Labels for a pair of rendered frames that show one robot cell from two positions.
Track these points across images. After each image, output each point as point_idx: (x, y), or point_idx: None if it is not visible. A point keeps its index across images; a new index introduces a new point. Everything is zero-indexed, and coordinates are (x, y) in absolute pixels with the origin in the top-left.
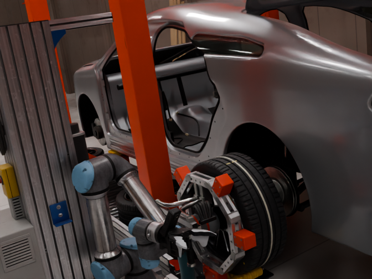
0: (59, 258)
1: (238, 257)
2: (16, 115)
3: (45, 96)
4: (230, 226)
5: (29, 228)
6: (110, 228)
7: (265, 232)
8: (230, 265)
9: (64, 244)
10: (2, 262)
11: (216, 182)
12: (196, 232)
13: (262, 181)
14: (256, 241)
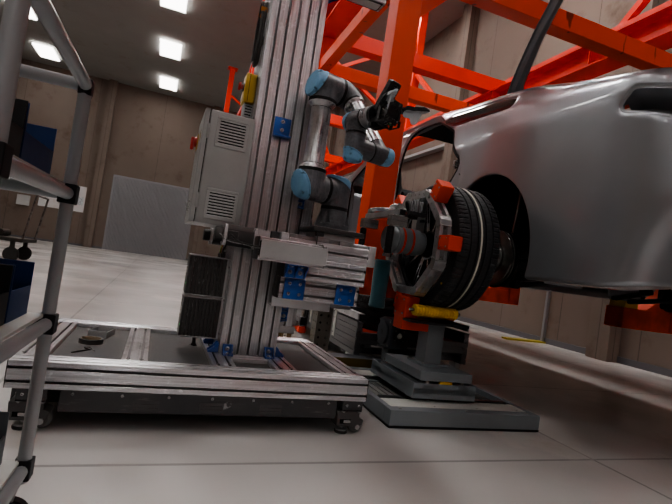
0: (265, 172)
1: (437, 264)
2: (278, 23)
3: (308, 24)
4: (438, 228)
5: (251, 119)
6: (323, 141)
7: (474, 247)
8: (425, 277)
9: (274, 161)
10: (216, 134)
11: (436, 184)
12: (409, 106)
13: (483, 204)
14: (461, 246)
